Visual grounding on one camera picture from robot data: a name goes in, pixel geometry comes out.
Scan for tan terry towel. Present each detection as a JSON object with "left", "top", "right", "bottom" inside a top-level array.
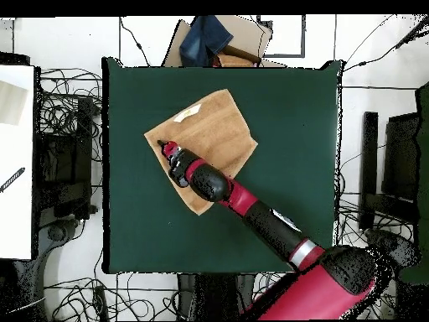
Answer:
[{"left": 143, "top": 88, "right": 259, "bottom": 216}]

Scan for black equipment rack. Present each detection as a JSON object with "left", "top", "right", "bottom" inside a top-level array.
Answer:
[{"left": 34, "top": 96, "right": 99, "bottom": 229}]

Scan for blue denim jeans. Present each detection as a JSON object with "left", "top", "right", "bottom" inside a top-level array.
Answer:
[{"left": 179, "top": 15, "right": 235, "bottom": 68}]

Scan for dark green table cloth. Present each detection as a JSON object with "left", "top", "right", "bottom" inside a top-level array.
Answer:
[{"left": 101, "top": 57, "right": 344, "bottom": 275}]

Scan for black swivel chair base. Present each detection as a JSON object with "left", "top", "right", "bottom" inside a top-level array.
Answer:
[
  {"left": 36, "top": 217, "right": 85, "bottom": 322},
  {"left": 364, "top": 227, "right": 420, "bottom": 269}
]

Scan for brown cardboard box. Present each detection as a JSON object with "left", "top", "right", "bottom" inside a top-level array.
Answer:
[{"left": 162, "top": 15, "right": 287, "bottom": 68}]

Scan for black ribbed rod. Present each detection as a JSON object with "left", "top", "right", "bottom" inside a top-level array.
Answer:
[{"left": 0, "top": 166, "right": 26, "bottom": 194}]

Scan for beige paper sheet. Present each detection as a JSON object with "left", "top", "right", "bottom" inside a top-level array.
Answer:
[{"left": 0, "top": 80, "right": 28, "bottom": 127}]

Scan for white desk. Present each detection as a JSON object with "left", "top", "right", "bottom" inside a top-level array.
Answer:
[{"left": 0, "top": 64, "right": 36, "bottom": 261}]

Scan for black chair panel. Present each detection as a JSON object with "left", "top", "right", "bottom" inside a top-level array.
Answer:
[{"left": 381, "top": 112, "right": 421, "bottom": 202}]

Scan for thin black cable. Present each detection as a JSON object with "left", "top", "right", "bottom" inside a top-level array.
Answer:
[{"left": 119, "top": 16, "right": 151, "bottom": 67}]

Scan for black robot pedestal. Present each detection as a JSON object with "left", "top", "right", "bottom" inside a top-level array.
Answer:
[{"left": 177, "top": 273, "right": 257, "bottom": 321}]

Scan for black rectangular frame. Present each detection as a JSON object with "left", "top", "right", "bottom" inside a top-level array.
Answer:
[{"left": 256, "top": 14, "right": 307, "bottom": 59}]

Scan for black upright post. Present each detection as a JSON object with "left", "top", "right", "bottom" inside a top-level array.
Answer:
[{"left": 359, "top": 111, "right": 379, "bottom": 231}]

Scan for long black cable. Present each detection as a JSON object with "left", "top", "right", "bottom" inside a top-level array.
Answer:
[{"left": 344, "top": 14, "right": 429, "bottom": 72}]

